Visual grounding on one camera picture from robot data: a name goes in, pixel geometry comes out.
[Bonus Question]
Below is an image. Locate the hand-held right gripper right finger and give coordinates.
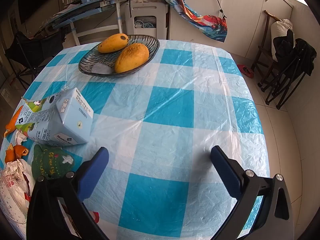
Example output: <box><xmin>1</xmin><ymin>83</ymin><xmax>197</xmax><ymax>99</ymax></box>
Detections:
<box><xmin>210</xmin><ymin>145</ymin><xmax>293</xmax><ymax>240</ymax></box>

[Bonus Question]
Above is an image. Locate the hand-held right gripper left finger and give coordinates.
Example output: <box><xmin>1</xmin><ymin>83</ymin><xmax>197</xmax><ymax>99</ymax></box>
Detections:
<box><xmin>26</xmin><ymin>147</ymin><xmax>110</xmax><ymax>240</ymax></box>

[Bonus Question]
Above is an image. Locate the light blue milk carton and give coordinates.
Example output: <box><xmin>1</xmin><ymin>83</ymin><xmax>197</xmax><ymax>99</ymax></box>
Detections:
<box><xmin>15</xmin><ymin>87</ymin><xmax>94</xmax><ymax>147</ymax></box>

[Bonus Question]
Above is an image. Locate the small orange peel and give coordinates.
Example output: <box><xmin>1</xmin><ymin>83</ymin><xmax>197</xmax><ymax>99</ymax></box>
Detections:
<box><xmin>4</xmin><ymin>144</ymin><xmax>30</xmax><ymax>163</ymax></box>

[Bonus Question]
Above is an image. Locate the white tissue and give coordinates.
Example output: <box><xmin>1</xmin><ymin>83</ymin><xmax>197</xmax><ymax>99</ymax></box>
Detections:
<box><xmin>15</xmin><ymin>129</ymin><xmax>28</xmax><ymax>145</ymax></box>

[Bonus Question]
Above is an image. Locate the white red printed plastic bag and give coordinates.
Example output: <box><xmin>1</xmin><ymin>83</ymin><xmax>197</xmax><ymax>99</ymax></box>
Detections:
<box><xmin>0</xmin><ymin>159</ymin><xmax>100</xmax><ymax>238</ymax></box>

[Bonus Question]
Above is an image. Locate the long orange peel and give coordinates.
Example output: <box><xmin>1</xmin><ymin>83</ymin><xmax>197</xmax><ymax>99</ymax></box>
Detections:
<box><xmin>4</xmin><ymin>106</ymin><xmax>23</xmax><ymax>138</ymax></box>

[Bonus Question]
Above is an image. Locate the blue white checked tablecloth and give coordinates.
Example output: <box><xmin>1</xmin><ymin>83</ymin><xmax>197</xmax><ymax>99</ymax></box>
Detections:
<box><xmin>0</xmin><ymin>39</ymin><xmax>272</xmax><ymax>240</ymax></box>

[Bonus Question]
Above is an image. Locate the red slipper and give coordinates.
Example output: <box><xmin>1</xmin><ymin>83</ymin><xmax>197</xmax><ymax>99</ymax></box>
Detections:
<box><xmin>237</xmin><ymin>64</ymin><xmax>254</xmax><ymax>77</ymax></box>

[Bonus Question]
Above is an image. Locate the dark striped glass bowl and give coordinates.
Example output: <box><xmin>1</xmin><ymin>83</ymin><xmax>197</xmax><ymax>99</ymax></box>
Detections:
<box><xmin>78</xmin><ymin>35</ymin><xmax>160</xmax><ymax>77</ymax></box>

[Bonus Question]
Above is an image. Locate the dark wooden chair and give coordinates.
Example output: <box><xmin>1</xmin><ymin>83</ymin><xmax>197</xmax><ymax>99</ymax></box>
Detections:
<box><xmin>251</xmin><ymin>10</ymin><xmax>283</xmax><ymax>85</ymax></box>

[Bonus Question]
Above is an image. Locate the yellow mango with dark spot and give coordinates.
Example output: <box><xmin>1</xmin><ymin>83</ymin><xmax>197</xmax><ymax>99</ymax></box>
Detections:
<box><xmin>97</xmin><ymin>33</ymin><xmax>129</xmax><ymax>53</ymax></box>

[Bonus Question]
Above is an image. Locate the folded black chair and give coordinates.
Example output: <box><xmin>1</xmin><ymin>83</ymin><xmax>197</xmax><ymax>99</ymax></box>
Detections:
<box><xmin>260</xmin><ymin>29</ymin><xmax>318</xmax><ymax>110</ymax></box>

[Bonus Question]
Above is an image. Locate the black camp chair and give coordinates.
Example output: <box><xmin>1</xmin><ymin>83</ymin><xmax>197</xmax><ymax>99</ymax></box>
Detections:
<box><xmin>5</xmin><ymin>31</ymin><xmax>65</xmax><ymax>90</ymax></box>

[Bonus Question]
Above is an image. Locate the white sack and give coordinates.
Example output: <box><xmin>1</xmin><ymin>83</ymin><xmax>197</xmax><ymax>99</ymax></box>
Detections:
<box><xmin>271</xmin><ymin>19</ymin><xmax>293</xmax><ymax>62</ymax></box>

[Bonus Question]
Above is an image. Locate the colourful printed hanging bag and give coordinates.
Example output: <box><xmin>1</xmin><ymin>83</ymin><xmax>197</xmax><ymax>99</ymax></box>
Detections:
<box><xmin>158</xmin><ymin>0</ymin><xmax>228</xmax><ymax>42</ymax></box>

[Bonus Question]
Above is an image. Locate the blue tilted study desk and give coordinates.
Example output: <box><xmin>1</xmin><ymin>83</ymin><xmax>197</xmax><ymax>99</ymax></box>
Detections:
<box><xmin>42</xmin><ymin>0</ymin><xmax>135</xmax><ymax>47</ymax></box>

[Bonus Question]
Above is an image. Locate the white plastic cabinet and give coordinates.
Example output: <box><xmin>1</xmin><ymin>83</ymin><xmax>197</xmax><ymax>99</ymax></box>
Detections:
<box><xmin>125</xmin><ymin>2</ymin><xmax>170</xmax><ymax>40</ymax></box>

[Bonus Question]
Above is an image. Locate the white wall cabinet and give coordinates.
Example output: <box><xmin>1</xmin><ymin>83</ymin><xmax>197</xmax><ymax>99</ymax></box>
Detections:
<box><xmin>170</xmin><ymin>0</ymin><xmax>293</xmax><ymax>59</ymax></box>

